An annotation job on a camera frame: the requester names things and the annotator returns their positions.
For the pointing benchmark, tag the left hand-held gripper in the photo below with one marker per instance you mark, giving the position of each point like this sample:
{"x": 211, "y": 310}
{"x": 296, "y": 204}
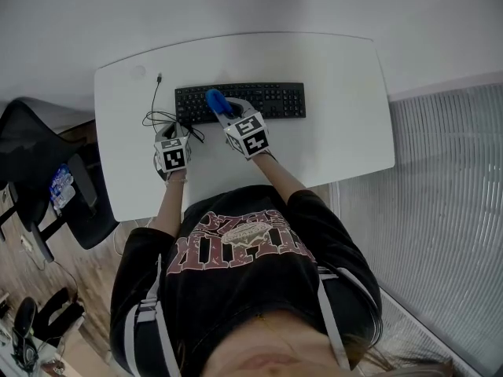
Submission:
{"x": 173, "y": 156}

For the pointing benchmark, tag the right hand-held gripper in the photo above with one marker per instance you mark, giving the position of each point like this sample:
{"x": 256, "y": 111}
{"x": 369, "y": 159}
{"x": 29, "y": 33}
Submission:
{"x": 247, "y": 132}

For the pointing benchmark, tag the black keyboard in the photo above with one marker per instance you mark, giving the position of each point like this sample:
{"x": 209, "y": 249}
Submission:
{"x": 275, "y": 99}

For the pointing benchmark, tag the person's left forearm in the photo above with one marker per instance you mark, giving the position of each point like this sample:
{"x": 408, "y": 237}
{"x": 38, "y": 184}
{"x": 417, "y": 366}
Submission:
{"x": 169, "y": 206}

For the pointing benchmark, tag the person's right forearm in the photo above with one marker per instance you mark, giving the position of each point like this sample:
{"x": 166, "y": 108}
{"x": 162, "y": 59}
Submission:
{"x": 277, "y": 175}

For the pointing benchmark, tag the blue and white packet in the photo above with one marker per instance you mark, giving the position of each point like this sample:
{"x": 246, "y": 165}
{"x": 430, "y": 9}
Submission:
{"x": 61, "y": 187}

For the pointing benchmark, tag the black office chair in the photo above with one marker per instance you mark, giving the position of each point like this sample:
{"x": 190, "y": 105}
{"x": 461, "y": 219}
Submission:
{"x": 35, "y": 147}

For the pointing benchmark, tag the black printed shirt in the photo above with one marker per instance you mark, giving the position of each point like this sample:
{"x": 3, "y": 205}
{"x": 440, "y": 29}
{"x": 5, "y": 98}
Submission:
{"x": 243, "y": 281}

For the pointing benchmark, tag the striped frosted glass partition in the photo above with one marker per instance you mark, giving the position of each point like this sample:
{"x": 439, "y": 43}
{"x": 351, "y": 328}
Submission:
{"x": 440, "y": 218}

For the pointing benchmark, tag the person's face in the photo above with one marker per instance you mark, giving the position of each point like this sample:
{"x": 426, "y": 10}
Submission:
{"x": 275, "y": 352}

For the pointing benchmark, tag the black headset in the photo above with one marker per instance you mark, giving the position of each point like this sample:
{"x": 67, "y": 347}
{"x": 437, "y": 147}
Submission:
{"x": 24, "y": 328}

